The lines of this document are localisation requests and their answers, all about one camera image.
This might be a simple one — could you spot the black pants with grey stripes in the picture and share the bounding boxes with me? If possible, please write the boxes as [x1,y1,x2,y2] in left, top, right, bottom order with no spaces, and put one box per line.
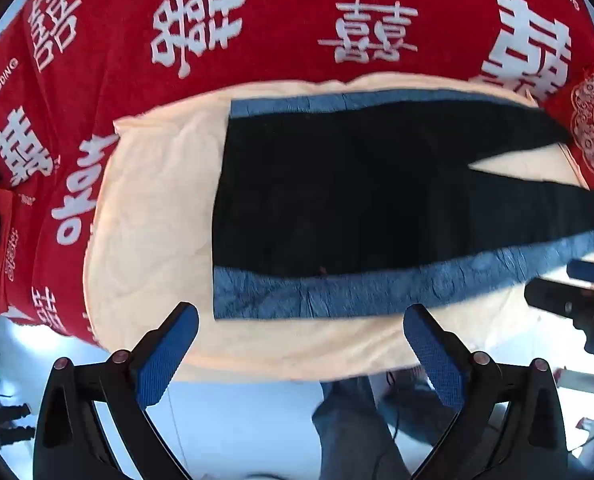
[212,89,594,321]

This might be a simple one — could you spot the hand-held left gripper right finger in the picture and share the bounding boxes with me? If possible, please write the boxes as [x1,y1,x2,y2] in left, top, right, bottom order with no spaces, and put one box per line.
[403,302,570,480]

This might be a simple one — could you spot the person's blue jeans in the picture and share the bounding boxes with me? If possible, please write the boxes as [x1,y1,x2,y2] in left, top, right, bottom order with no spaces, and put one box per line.
[311,366,478,480]

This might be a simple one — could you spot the dark object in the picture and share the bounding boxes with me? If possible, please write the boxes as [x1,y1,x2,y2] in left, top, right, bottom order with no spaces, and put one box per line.
[0,401,35,445]

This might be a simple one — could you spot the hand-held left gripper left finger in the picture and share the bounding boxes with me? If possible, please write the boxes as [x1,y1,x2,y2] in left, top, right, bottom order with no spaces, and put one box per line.
[32,301,200,480]

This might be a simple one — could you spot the red printed blanket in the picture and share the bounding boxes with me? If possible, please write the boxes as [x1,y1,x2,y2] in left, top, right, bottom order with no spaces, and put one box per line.
[0,0,594,347]

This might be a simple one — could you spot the cream blanket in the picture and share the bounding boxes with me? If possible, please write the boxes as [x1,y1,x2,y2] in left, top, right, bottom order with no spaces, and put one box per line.
[82,74,594,385]

